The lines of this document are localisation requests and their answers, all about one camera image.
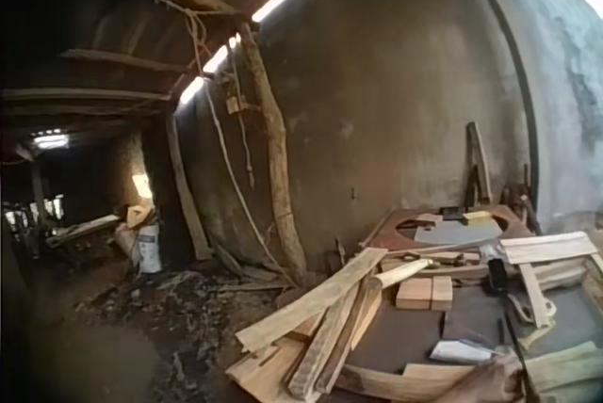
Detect leaning wooden plank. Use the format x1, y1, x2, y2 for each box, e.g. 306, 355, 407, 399
164, 113, 213, 262

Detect long pale wooden plank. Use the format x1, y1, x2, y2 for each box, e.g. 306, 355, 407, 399
234, 247, 388, 353

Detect brown board with round cutout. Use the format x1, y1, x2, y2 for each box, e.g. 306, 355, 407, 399
360, 207, 536, 253

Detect square wooden block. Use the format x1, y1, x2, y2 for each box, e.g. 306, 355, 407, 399
395, 277, 433, 311

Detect white plastic sack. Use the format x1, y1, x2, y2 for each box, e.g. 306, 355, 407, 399
134, 222, 164, 275

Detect tan crumpled sack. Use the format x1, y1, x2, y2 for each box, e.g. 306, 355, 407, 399
115, 202, 159, 258

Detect pile of wooden planks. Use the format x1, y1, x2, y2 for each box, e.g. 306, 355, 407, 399
225, 275, 385, 403

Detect small yellow wooden block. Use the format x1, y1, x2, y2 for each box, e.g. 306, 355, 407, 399
462, 211, 494, 227

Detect narrow wooden block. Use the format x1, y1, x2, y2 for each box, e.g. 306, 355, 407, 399
430, 275, 454, 313

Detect wooden roof beams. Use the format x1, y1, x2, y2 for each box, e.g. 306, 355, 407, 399
0, 0, 258, 117

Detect black phone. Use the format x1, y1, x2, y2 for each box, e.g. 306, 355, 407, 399
486, 257, 511, 292

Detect wide curved wooden board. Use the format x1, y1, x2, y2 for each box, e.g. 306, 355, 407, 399
336, 361, 477, 403

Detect white folded paper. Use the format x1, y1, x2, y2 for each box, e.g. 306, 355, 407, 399
429, 339, 494, 366

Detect dark metal pipe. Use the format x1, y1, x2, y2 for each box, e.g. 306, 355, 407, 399
459, 0, 541, 234

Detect distant cluttered workbench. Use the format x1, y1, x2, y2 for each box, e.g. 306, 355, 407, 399
0, 195, 123, 263

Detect moulded pale wooden board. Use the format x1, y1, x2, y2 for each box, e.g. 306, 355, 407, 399
498, 231, 599, 266

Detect curved wooden piece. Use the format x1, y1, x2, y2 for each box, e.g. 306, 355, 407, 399
506, 262, 557, 331

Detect rough wooden support post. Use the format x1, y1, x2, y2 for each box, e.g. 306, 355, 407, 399
237, 21, 310, 282

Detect hanging light rope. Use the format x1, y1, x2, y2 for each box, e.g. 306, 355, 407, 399
145, 0, 296, 286

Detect pale wooden handle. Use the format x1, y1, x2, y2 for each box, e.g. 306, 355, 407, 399
374, 257, 442, 290

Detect wooden slats against wall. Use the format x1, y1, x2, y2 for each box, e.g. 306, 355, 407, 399
464, 121, 494, 209

